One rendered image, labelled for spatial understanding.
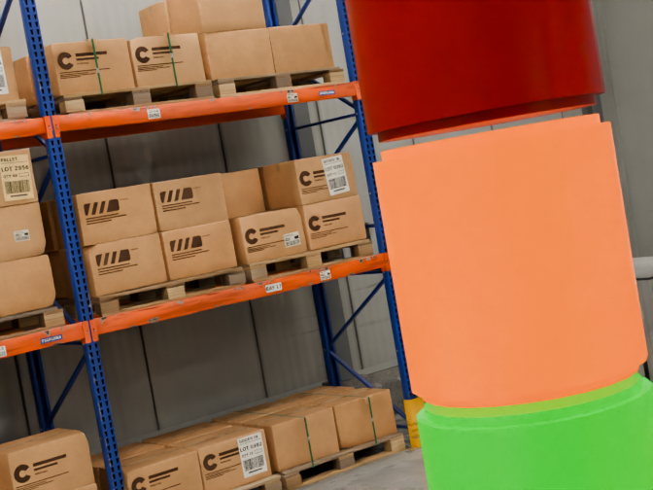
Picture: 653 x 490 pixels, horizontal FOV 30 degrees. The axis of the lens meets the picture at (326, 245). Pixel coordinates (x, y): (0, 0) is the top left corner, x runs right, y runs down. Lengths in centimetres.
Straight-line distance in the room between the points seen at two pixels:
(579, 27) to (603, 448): 8
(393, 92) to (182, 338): 1014
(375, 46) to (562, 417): 8
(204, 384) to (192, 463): 163
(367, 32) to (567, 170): 5
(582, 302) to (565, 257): 1
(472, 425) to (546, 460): 2
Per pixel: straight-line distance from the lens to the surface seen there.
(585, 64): 25
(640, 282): 199
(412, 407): 998
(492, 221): 23
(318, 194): 961
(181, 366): 1037
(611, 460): 25
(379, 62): 24
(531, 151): 24
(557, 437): 24
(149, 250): 878
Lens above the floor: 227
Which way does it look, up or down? 3 degrees down
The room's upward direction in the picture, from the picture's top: 10 degrees counter-clockwise
